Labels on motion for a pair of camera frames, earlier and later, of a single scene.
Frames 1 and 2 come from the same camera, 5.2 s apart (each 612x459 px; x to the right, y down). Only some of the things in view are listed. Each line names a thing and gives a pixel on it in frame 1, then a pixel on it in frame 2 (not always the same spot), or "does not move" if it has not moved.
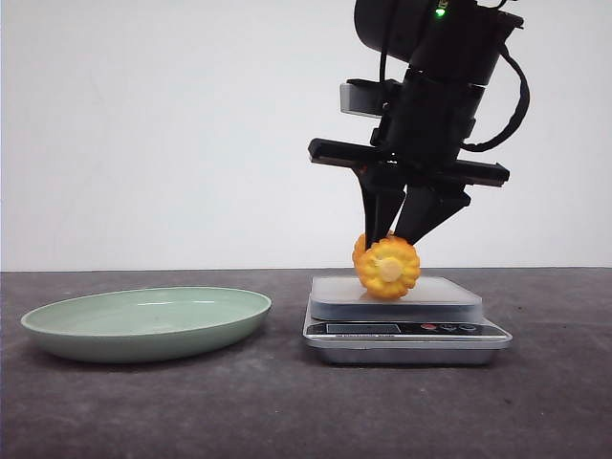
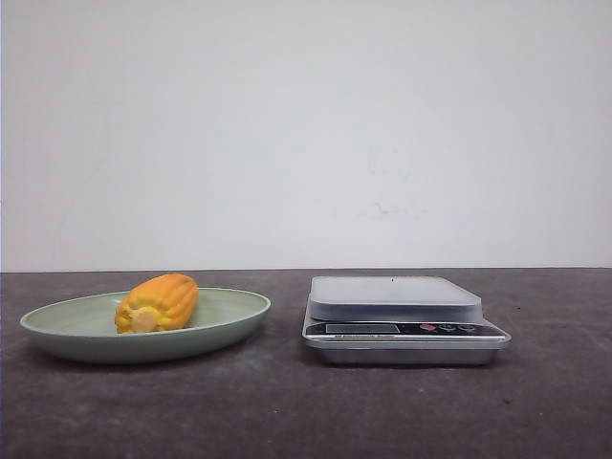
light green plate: x=147 y=325 does not move
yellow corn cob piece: x=389 y=269 to x=162 y=302
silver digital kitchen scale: x=438 y=323 does not move
